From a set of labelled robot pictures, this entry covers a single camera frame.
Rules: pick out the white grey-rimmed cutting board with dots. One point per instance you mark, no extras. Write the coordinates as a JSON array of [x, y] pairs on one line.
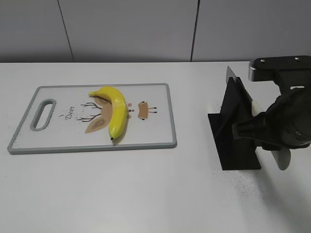
[[66, 118]]

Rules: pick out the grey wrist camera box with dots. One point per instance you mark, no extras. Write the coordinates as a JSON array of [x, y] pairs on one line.
[[263, 69]]

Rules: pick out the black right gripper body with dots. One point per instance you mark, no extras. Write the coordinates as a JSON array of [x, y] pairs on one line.
[[286, 124]]

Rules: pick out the yellow plastic banana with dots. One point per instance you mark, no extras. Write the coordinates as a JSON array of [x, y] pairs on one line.
[[119, 107]]

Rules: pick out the black knife stand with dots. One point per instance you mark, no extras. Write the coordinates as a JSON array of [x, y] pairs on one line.
[[234, 154]]

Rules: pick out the white-handled knife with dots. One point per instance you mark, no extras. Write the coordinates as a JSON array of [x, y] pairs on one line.
[[282, 156]]

